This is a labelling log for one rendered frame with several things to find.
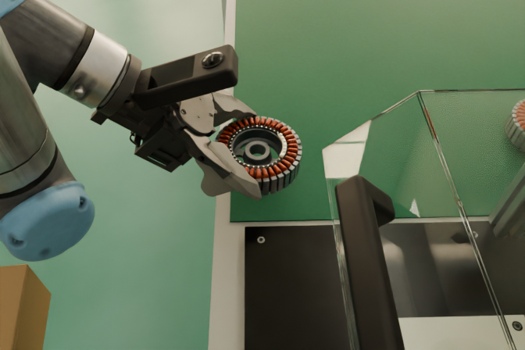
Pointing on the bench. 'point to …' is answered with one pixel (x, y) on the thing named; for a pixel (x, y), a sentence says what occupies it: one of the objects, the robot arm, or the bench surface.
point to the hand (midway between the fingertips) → (262, 152)
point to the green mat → (363, 62)
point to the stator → (259, 130)
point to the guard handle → (368, 262)
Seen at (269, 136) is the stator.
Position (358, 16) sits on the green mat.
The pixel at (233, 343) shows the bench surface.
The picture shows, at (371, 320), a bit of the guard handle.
